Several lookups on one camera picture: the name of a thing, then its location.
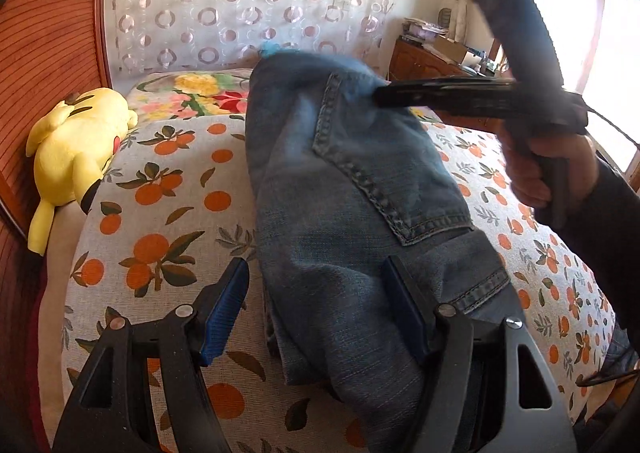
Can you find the wooden headboard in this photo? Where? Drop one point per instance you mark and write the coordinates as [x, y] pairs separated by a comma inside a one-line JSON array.
[[40, 58]]

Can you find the teal fluffy item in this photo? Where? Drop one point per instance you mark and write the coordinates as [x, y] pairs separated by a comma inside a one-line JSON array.
[[275, 50]]

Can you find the beige mattress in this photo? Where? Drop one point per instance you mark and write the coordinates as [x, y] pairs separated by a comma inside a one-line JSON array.
[[57, 323]]

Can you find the person's right forearm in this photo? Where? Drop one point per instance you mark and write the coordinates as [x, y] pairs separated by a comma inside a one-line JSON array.
[[610, 253]]

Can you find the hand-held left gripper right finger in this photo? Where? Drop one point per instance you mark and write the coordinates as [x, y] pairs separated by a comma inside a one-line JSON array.
[[402, 305]]

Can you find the wooden cabinet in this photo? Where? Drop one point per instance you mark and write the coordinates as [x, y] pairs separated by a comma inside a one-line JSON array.
[[425, 65]]

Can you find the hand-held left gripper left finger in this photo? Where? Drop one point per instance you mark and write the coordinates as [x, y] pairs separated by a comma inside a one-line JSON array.
[[225, 313]]

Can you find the cardboard box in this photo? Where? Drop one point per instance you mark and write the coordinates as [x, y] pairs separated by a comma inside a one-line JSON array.
[[450, 47]]

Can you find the yellow plush toy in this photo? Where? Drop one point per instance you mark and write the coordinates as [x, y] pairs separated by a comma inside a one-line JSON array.
[[75, 143]]

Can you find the person's right hand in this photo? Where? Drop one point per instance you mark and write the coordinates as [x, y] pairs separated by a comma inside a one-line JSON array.
[[550, 168]]

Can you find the orange fruit print blanket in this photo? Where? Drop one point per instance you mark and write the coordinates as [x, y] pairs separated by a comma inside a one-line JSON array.
[[165, 213]]

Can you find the floral blanket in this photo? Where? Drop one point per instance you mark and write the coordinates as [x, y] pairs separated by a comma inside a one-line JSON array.
[[195, 93]]

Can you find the stack of papers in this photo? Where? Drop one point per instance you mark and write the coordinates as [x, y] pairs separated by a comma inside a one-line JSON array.
[[422, 29]]

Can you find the blue denim pants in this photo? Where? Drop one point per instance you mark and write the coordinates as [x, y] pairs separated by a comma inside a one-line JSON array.
[[340, 213]]

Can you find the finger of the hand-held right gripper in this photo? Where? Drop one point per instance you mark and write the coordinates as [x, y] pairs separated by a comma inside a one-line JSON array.
[[435, 94]]

